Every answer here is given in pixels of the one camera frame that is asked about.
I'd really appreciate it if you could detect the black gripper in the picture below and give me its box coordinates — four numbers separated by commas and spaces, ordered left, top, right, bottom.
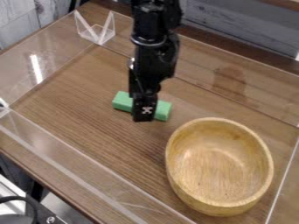
129, 34, 181, 122

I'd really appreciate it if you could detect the green rectangular block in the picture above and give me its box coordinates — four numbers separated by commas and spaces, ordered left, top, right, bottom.
113, 91, 174, 122

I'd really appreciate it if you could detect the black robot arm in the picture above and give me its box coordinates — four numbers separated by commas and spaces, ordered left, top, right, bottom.
129, 0, 183, 122

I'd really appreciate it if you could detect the light wooden bowl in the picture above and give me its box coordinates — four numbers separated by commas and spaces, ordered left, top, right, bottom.
165, 117, 275, 217

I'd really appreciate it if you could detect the clear acrylic corner bracket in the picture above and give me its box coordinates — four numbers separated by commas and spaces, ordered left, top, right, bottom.
74, 10, 117, 46

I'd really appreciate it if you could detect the clear acrylic tray wall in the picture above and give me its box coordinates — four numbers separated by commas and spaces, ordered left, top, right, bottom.
0, 16, 299, 224

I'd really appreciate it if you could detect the black cable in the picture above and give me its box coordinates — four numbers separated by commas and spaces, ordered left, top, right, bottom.
0, 196, 43, 224

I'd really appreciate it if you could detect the black metal bracket with screw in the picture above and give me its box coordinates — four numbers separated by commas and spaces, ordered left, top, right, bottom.
38, 209, 70, 224

